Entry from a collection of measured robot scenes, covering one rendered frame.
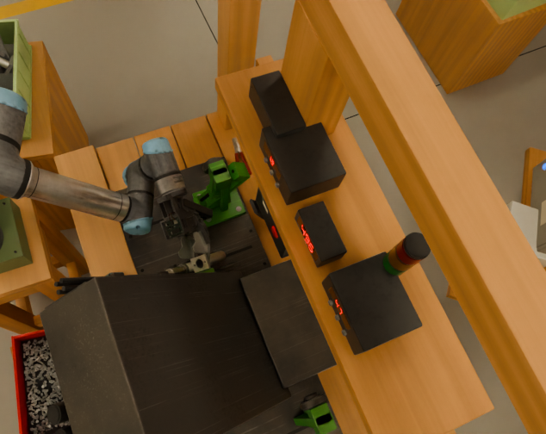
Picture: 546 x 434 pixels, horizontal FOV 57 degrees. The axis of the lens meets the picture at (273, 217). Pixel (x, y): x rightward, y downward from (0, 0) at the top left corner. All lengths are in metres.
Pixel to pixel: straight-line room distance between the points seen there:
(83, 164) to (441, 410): 1.38
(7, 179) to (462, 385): 1.06
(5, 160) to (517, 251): 1.03
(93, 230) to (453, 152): 1.30
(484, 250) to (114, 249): 1.29
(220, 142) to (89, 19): 1.75
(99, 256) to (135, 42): 1.82
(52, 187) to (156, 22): 2.21
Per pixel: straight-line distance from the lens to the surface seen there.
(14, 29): 2.20
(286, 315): 1.35
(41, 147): 2.09
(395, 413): 1.07
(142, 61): 3.22
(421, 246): 0.93
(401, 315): 1.02
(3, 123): 1.30
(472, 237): 0.73
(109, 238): 1.77
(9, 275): 1.88
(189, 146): 1.90
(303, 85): 1.05
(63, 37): 3.40
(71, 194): 1.33
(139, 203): 1.42
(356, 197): 1.14
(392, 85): 0.80
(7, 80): 2.15
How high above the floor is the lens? 2.56
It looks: 69 degrees down
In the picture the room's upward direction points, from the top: 17 degrees clockwise
